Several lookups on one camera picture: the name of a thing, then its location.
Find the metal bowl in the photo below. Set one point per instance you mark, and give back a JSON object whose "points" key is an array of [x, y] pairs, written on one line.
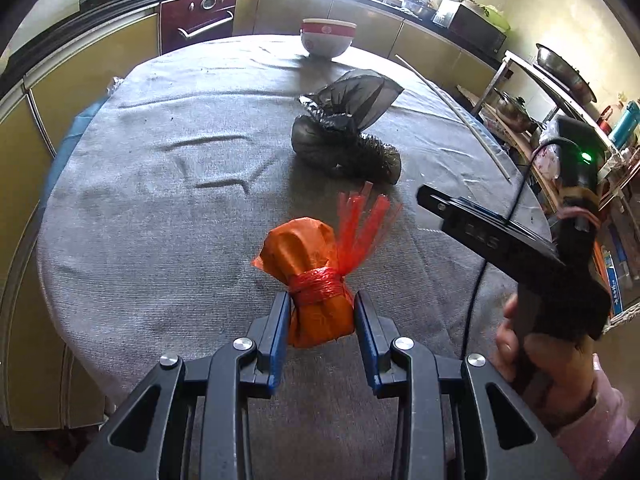
{"points": [[417, 6]]}

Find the steel cooking pot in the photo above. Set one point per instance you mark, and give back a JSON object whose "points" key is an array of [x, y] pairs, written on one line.
{"points": [[515, 112]]}

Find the green vegetables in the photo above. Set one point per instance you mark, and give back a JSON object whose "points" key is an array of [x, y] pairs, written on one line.
{"points": [[487, 10]]}

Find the person's right hand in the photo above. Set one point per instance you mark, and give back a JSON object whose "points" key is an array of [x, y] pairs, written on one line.
{"points": [[550, 375]]}

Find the teal bottle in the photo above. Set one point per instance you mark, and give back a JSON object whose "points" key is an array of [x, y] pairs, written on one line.
{"points": [[626, 122]]}

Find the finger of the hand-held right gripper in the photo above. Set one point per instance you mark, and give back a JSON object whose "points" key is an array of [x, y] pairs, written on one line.
{"points": [[490, 240]]}

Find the thin metal rod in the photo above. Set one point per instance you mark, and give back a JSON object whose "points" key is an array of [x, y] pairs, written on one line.
{"points": [[452, 112]]}

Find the white and pink plastic bag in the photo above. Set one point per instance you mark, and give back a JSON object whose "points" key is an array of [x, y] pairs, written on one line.
{"points": [[549, 162]]}

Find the orange-red plastic bag bundle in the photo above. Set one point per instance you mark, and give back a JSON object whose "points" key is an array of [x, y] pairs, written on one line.
{"points": [[310, 265]]}

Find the yellow window-side base cabinets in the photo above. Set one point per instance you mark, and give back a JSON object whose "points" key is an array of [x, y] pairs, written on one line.
{"points": [[370, 25]]}

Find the yellow side base cabinets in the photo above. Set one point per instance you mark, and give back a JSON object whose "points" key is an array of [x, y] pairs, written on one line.
{"points": [[75, 75]]}

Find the black microwave oven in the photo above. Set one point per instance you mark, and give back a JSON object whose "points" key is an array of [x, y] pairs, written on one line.
{"points": [[470, 27]]}

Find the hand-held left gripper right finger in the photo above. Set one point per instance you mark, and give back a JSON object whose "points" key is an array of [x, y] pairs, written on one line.
{"points": [[367, 345]]}

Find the blue under tablecloth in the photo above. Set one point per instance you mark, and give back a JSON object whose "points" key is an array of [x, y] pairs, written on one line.
{"points": [[75, 127]]}

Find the person's right forearm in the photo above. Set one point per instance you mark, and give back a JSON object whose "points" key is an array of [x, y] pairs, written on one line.
{"points": [[600, 425]]}

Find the black plastic bag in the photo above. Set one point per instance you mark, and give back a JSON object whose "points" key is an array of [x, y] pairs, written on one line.
{"points": [[340, 135]]}

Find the red and white bowl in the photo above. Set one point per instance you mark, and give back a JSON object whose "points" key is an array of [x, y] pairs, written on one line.
{"points": [[326, 40]]}

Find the dark red built-in oven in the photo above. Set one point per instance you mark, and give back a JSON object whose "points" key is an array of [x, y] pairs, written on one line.
{"points": [[200, 17]]}

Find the metal storage rack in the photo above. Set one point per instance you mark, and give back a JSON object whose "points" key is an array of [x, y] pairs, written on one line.
{"points": [[525, 77]]}

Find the round table with grey tablecloth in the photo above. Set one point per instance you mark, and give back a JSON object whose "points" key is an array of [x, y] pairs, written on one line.
{"points": [[175, 210]]}

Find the large metal basin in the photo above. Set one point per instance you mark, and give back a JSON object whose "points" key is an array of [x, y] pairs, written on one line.
{"points": [[567, 72]]}

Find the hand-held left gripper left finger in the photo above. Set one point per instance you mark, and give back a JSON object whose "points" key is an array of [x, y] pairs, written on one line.
{"points": [[278, 340]]}

